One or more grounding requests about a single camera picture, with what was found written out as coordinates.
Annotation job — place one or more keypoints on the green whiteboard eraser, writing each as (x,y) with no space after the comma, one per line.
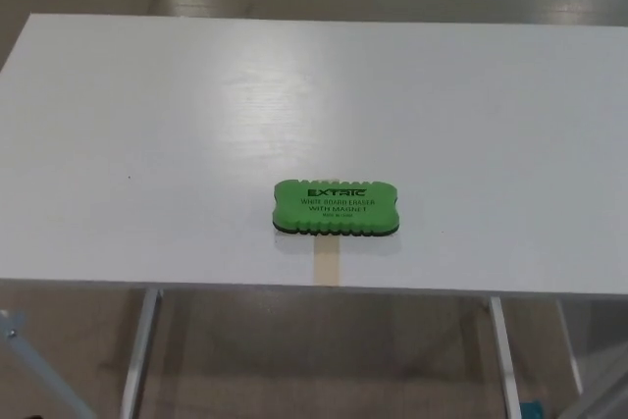
(335,208)

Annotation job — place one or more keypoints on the teal plastic object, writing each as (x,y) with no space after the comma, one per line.
(534,410)

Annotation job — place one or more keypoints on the blue-grey metal stand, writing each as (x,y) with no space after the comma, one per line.
(24,360)

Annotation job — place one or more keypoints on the grey metal stand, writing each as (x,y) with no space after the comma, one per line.
(606,389)

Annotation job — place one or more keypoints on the white metal table leg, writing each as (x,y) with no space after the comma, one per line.
(569,340)
(140,355)
(505,355)

